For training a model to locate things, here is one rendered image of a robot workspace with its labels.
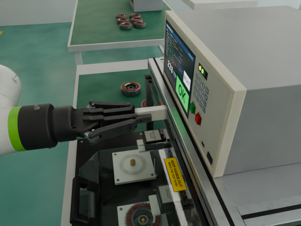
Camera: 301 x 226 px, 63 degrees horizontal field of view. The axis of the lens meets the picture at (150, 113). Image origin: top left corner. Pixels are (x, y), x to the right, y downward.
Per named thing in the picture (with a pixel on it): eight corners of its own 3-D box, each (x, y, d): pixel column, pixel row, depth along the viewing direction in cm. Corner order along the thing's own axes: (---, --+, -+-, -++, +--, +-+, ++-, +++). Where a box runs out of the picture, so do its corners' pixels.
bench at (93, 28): (83, 119, 240) (67, 45, 195) (86, 46, 385) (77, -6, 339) (190, 107, 257) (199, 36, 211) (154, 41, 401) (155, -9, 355)
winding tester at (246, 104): (212, 178, 49) (234, 90, 36) (162, 74, 83) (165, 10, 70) (378, 151, 55) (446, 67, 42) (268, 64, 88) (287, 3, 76)
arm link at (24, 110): (11, 121, 44) (23, 93, 51) (31, 165, 51) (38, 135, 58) (47, 118, 45) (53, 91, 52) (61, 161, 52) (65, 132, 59)
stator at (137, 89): (144, 92, 141) (144, 86, 139) (128, 99, 135) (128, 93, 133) (133, 84, 148) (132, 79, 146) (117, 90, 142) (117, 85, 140)
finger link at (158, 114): (135, 110, 53) (135, 112, 52) (166, 106, 54) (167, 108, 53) (135, 120, 55) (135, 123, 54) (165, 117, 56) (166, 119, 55)
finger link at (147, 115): (127, 115, 53) (129, 124, 50) (150, 113, 53) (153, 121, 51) (128, 121, 54) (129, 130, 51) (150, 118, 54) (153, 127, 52)
